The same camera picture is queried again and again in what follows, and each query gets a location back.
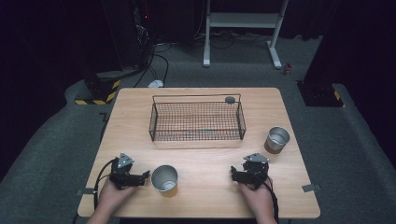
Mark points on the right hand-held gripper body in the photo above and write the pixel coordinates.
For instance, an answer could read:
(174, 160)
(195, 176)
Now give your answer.
(257, 171)

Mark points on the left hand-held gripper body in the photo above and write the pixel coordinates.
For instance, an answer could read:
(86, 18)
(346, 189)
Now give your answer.
(120, 174)

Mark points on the orange metal cup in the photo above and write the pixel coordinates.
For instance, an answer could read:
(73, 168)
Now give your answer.
(164, 179)

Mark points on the silver metal cup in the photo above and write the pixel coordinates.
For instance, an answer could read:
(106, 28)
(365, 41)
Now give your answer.
(276, 140)

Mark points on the person's left hand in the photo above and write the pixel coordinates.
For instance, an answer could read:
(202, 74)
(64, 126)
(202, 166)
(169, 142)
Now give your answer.
(112, 197)

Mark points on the person's right hand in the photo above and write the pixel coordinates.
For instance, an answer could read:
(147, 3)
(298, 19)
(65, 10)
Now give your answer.
(258, 200)

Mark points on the grey tape strip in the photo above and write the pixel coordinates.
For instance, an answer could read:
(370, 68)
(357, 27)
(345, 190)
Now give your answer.
(86, 191)
(311, 188)

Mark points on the grey round basket tag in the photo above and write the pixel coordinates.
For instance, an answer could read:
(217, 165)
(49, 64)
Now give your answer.
(230, 100)

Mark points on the black yellow striped base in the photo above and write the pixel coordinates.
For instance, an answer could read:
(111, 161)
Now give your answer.
(101, 93)

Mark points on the white power adapter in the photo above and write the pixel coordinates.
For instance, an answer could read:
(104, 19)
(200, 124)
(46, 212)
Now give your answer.
(155, 83)

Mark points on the black base with yellow mark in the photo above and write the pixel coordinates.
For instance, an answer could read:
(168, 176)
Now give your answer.
(319, 95)

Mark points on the small red object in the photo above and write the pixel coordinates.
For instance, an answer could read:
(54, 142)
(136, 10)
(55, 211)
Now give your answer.
(288, 69)

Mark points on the dark equipment rack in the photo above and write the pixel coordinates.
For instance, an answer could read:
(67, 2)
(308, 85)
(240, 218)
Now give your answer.
(141, 31)

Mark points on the white metal stand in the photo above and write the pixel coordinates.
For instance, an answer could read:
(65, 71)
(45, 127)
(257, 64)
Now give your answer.
(243, 20)

